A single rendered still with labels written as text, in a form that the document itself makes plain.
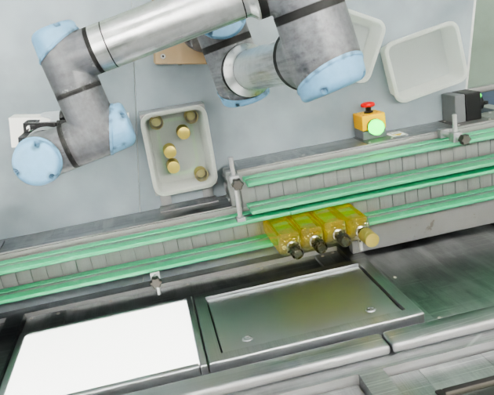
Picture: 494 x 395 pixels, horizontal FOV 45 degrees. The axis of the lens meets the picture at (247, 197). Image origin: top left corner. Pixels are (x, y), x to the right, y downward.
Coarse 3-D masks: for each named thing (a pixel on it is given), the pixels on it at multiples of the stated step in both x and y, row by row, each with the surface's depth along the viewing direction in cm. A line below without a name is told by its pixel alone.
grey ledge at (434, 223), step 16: (448, 208) 171; (464, 208) 172; (480, 208) 173; (384, 224) 168; (400, 224) 169; (416, 224) 170; (432, 224) 171; (448, 224) 172; (464, 224) 173; (480, 224) 174; (384, 240) 170; (400, 240) 171
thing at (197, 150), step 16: (160, 112) 153; (176, 112) 154; (144, 128) 153; (192, 128) 163; (208, 128) 156; (144, 144) 154; (160, 144) 162; (176, 144) 163; (192, 144) 164; (208, 144) 157; (160, 160) 163; (192, 160) 165; (208, 160) 162; (160, 176) 164; (176, 176) 165; (192, 176) 166; (208, 176) 164; (160, 192) 158; (176, 192) 159
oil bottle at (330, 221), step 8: (328, 208) 154; (312, 216) 153; (320, 216) 149; (328, 216) 148; (336, 216) 147; (320, 224) 147; (328, 224) 144; (336, 224) 143; (344, 224) 144; (328, 232) 143; (328, 240) 144
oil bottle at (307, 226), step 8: (288, 216) 155; (296, 216) 153; (304, 216) 152; (296, 224) 148; (304, 224) 146; (312, 224) 146; (304, 232) 143; (312, 232) 142; (320, 232) 143; (304, 240) 143; (304, 248) 144; (312, 248) 143
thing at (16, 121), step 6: (18, 114) 126; (24, 114) 126; (30, 114) 126; (36, 114) 126; (12, 120) 121; (18, 120) 122; (24, 120) 122; (42, 120) 122; (48, 120) 123; (12, 126) 122; (18, 126) 122; (12, 132) 122; (18, 132) 122; (12, 138) 122; (12, 144) 122
